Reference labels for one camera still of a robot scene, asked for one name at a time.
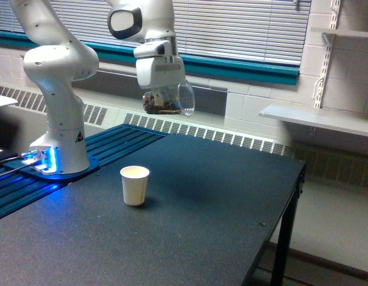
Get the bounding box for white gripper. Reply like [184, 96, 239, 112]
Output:
[134, 40, 185, 89]

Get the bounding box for clear plastic cup with nuts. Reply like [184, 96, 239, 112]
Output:
[143, 79, 195, 117]

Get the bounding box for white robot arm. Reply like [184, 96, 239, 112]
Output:
[10, 1, 187, 176]

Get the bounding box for white paper cup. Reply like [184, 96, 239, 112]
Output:
[120, 166, 150, 206]

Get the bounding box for white window blinds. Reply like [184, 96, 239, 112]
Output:
[0, 0, 312, 67]

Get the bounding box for teal window sill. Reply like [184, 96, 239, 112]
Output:
[0, 30, 299, 86]

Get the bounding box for white surface at left edge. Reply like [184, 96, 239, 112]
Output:
[0, 95, 18, 107]

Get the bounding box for blue slotted aluminium rails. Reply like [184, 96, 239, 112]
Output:
[0, 125, 165, 219]

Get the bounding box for black table leg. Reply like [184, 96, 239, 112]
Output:
[270, 167, 306, 285]

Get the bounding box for baseboard radiator vent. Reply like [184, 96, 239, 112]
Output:
[0, 84, 368, 188]

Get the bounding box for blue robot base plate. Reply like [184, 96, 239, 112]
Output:
[19, 156, 100, 182]

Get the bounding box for white shelf bracket rail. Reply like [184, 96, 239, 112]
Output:
[312, 0, 341, 109]

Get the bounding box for black cable at base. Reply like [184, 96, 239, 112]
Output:
[0, 154, 32, 179]

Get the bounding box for white upper wall shelf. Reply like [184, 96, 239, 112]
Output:
[311, 27, 368, 39]

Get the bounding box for white wall shelf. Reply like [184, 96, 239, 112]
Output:
[259, 103, 368, 137]
[311, 27, 368, 39]

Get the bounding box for white lower wall shelf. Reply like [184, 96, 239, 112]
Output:
[259, 103, 368, 137]

